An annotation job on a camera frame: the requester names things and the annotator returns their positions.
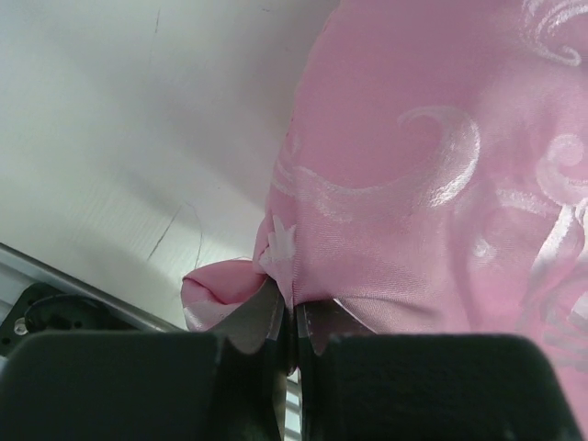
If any pink pillowcase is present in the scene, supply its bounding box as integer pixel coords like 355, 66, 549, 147
181, 0, 588, 373

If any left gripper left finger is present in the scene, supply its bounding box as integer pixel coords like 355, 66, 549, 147
1, 284, 288, 440

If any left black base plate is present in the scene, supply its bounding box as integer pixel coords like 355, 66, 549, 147
1, 283, 138, 357

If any aluminium mounting rail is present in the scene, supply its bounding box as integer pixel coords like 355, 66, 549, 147
1, 244, 178, 332

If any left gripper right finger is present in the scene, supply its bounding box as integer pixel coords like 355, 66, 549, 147
296, 302, 582, 440

